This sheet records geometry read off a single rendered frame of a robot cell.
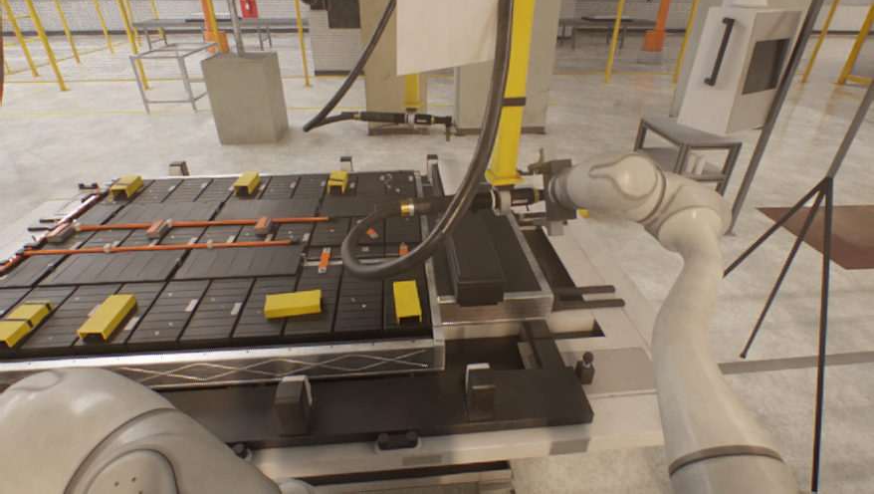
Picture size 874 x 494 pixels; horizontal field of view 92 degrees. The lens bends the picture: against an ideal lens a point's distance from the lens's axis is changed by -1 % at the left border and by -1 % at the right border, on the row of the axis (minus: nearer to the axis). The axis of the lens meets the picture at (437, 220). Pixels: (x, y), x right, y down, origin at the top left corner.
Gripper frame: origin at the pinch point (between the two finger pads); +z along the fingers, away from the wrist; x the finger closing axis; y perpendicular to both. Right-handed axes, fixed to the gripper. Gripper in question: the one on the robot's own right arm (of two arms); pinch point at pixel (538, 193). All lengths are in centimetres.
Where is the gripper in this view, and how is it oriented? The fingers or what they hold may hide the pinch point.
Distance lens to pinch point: 107.8
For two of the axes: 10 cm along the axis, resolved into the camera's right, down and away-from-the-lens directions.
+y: -9.8, 1.0, -1.9
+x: 1.0, 10.0, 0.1
